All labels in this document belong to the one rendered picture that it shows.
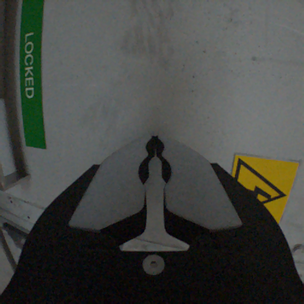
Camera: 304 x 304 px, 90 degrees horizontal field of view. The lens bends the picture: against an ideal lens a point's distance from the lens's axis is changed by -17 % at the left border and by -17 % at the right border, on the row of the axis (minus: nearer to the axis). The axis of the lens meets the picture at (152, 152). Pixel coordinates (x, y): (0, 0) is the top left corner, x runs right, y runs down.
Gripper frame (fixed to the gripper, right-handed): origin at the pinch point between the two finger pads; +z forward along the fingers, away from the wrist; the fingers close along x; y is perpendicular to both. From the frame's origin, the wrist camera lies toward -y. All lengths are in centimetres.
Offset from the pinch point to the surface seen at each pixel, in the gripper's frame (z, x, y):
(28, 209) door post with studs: 8.7, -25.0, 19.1
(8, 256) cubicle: 7, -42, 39
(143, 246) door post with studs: 2.7, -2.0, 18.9
